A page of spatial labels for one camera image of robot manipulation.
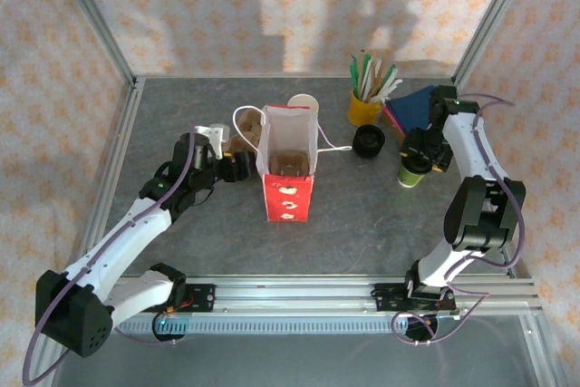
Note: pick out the red paper bag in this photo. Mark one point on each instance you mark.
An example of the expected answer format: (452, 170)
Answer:
(287, 201)

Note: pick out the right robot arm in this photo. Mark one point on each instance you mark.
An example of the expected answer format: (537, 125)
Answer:
(480, 215)

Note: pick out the blue paper napkin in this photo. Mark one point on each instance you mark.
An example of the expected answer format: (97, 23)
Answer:
(414, 108)

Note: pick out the pink paper napkin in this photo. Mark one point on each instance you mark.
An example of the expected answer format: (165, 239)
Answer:
(393, 120)

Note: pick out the yellow mug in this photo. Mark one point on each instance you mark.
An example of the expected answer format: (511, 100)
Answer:
(362, 110)

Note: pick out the white green wrapped straw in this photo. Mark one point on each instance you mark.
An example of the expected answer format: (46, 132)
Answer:
(387, 76)

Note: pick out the brown paper wrapped straw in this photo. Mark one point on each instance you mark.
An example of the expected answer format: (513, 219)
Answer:
(379, 70)

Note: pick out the wooden stirrer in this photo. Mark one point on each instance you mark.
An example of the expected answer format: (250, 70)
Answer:
(364, 65)

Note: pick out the black round base unit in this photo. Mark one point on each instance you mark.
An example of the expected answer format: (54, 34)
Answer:
(419, 336)
(170, 337)

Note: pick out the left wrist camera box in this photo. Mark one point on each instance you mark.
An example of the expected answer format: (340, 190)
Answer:
(213, 135)

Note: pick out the aluminium left side rail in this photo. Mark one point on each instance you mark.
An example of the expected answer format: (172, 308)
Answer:
(118, 156)

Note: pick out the aluminium rail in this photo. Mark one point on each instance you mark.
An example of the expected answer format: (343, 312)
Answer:
(118, 156)
(294, 296)

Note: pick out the aluminium right post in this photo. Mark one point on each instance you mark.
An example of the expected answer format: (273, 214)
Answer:
(494, 15)

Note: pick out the aluminium post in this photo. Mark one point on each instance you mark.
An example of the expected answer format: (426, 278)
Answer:
(494, 15)
(95, 15)

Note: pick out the black left mount plate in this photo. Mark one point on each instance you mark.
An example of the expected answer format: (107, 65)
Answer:
(201, 298)

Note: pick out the black mount plate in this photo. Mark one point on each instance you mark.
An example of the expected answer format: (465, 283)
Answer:
(201, 298)
(385, 297)

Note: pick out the aluminium front rail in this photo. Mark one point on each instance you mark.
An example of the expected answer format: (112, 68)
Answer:
(294, 296)

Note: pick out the black right mount plate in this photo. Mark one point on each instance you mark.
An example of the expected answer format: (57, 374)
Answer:
(385, 297)

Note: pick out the aluminium left post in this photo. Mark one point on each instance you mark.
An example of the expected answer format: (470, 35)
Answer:
(95, 15)

